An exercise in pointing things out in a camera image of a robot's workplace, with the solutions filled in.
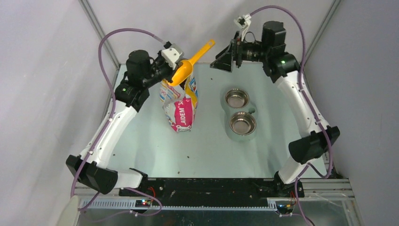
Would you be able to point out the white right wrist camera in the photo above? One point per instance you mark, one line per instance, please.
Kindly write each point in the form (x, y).
(243, 22)

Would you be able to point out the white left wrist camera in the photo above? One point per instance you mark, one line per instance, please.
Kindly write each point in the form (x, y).
(173, 55)

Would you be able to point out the yellow plastic scoop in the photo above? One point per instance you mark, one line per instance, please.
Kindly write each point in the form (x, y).
(186, 67)

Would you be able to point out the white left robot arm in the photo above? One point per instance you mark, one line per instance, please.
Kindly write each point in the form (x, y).
(90, 167)

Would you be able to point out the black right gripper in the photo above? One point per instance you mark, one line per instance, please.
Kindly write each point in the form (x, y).
(225, 59)

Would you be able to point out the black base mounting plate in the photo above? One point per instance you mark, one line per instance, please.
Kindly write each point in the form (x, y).
(218, 192)

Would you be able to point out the aluminium frame rail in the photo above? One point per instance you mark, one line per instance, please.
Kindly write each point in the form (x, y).
(314, 190)

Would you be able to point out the right circuit board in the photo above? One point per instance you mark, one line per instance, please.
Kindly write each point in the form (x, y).
(284, 209)

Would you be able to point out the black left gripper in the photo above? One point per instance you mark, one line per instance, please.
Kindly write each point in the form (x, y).
(171, 71)

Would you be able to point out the small green object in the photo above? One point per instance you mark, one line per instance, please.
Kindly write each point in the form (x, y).
(251, 110)

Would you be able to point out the circuit board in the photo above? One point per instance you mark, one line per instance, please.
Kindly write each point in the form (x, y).
(284, 209)
(142, 203)

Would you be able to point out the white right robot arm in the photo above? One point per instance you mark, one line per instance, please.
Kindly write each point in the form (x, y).
(317, 136)

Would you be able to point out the steel bowl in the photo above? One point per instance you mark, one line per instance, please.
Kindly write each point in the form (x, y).
(236, 98)
(242, 123)

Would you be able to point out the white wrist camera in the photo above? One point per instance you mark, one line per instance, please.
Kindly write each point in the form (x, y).
(173, 55)
(243, 22)

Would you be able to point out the colourful pet food bag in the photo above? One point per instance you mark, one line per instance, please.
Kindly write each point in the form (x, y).
(180, 103)

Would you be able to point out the left circuit board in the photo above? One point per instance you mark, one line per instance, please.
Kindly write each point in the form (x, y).
(142, 203)

